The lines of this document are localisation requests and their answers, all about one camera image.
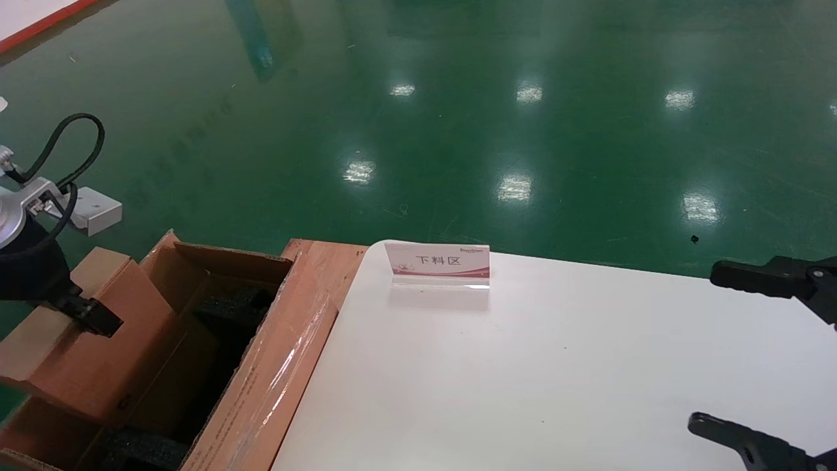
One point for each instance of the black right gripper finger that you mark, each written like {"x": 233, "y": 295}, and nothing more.
{"x": 758, "y": 445}
{"x": 785, "y": 278}

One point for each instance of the large open cardboard box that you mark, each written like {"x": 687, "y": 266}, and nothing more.
{"x": 274, "y": 386}

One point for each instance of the silver camera mount bracket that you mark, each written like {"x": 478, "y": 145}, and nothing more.
{"x": 39, "y": 193}

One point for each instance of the black foam insert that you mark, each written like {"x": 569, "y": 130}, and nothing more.
{"x": 235, "y": 307}
{"x": 144, "y": 451}

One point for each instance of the small cardboard box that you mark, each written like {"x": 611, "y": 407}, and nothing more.
{"x": 98, "y": 366}

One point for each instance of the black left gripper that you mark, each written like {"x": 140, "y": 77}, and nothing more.
{"x": 33, "y": 275}

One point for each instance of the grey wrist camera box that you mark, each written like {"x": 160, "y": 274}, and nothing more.
{"x": 98, "y": 212}

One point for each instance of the acrylic sign with red print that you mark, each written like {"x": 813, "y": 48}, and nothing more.
{"x": 438, "y": 261}

